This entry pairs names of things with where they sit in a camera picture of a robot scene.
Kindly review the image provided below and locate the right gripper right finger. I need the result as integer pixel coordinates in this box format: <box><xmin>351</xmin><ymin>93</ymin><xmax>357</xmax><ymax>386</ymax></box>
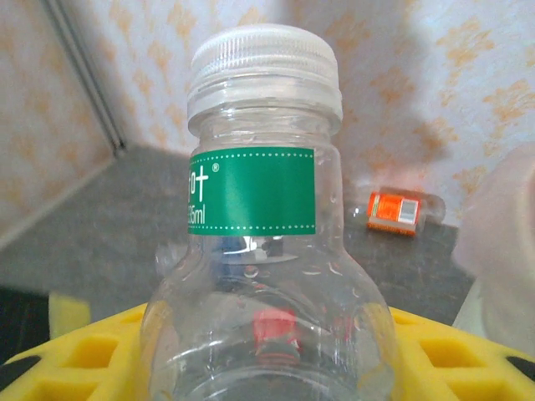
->
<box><xmin>388</xmin><ymin>307</ymin><xmax>535</xmax><ymax>401</ymax></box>

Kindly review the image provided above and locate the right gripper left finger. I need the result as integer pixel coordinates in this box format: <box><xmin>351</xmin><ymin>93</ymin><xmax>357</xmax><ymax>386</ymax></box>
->
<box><xmin>0</xmin><ymin>302</ymin><xmax>145</xmax><ymax>401</ymax></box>

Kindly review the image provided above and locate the clear bottle green neck label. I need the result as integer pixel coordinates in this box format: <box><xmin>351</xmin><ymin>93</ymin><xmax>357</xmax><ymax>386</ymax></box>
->
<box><xmin>140</xmin><ymin>23</ymin><xmax>398</xmax><ymax>401</ymax></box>

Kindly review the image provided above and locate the white plastic bin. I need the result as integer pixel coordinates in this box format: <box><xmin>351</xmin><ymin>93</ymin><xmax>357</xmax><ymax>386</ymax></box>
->
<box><xmin>453</xmin><ymin>275</ymin><xmax>535</xmax><ymax>367</ymax></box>

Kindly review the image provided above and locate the pink translucent bin liner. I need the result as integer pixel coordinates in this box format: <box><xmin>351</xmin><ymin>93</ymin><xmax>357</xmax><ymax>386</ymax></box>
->
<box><xmin>456</xmin><ymin>144</ymin><xmax>535</xmax><ymax>296</ymax></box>

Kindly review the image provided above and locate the clear bottle orange label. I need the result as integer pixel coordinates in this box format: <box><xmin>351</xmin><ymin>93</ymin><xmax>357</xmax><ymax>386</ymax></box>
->
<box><xmin>349</xmin><ymin>187</ymin><xmax>446</xmax><ymax>238</ymax></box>

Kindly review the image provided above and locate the aluminium frame post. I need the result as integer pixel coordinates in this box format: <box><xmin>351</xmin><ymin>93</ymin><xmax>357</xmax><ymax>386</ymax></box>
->
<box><xmin>41</xmin><ymin>0</ymin><xmax>126</xmax><ymax>158</ymax></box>

